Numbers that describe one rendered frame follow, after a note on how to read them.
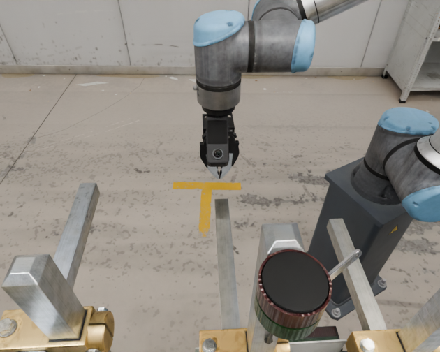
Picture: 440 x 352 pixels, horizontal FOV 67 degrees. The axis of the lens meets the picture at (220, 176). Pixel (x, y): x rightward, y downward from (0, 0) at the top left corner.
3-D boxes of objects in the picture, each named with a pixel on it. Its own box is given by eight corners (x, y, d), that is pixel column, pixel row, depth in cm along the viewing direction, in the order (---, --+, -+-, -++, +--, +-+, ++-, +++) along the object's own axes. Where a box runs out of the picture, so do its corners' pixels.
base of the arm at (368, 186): (338, 176, 115) (346, 154, 108) (377, 158, 122) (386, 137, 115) (381, 213, 103) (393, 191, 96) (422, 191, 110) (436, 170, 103)
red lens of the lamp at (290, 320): (252, 264, 31) (253, 251, 29) (316, 261, 31) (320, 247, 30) (261, 330, 27) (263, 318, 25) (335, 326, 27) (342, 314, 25)
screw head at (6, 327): (2, 320, 42) (-2, 316, 42) (19, 319, 42) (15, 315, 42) (-5, 337, 41) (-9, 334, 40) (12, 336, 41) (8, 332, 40)
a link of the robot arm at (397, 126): (404, 146, 111) (426, 100, 99) (427, 182, 99) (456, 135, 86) (358, 147, 111) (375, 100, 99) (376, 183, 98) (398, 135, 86)
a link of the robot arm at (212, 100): (243, 91, 64) (193, 93, 63) (242, 113, 67) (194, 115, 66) (238, 69, 70) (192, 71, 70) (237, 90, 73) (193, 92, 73)
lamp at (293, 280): (244, 341, 44) (255, 248, 29) (286, 339, 44) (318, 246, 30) (248, 392, 40) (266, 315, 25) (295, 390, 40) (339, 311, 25)
